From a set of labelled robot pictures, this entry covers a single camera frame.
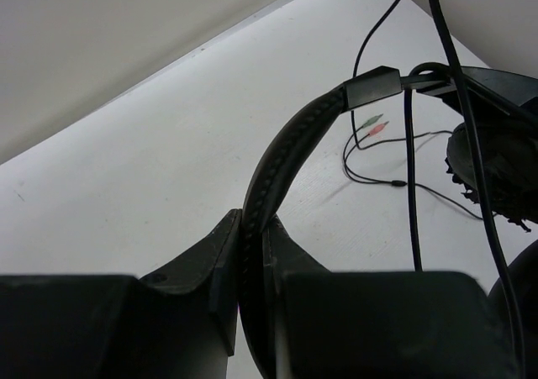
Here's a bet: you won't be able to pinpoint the black headphones with cable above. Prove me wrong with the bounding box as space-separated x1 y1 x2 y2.
239 0 537 378

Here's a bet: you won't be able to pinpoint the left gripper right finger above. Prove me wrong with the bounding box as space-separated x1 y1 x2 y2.
261 219 520 378

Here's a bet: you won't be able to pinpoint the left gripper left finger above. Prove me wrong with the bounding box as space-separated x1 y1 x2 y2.
1 209 241 378

